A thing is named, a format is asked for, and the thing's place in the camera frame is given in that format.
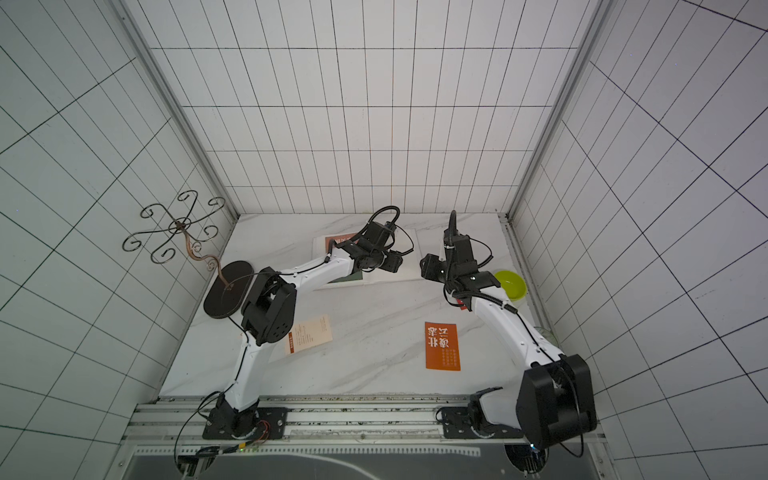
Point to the orange photo card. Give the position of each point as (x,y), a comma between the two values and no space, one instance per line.
(442,347)
(340,242)

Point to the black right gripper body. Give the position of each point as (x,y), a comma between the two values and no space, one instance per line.
(455,242)

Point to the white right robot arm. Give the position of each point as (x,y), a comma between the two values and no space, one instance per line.
(550,398)

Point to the lime green plastic bowl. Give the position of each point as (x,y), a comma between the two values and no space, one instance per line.
(513,284)

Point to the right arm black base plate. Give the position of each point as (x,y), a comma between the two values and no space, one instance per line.
(469,423)

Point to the green photo card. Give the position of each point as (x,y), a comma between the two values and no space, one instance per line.
(355,276)

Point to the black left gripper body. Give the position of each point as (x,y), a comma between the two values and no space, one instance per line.
(378,253)

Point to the copper wire jewelry stand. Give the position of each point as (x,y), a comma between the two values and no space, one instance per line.
(192,252)

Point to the aluminium mounting rail frame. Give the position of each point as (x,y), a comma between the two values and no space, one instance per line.
(318,427)

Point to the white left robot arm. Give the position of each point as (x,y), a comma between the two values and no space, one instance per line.
(267,300)

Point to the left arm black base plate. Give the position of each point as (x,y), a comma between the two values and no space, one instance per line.
(270,423)

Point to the cream text photo card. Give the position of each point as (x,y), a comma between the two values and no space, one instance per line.
(309,334)

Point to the white photo album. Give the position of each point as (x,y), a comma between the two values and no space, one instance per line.
(403,242)

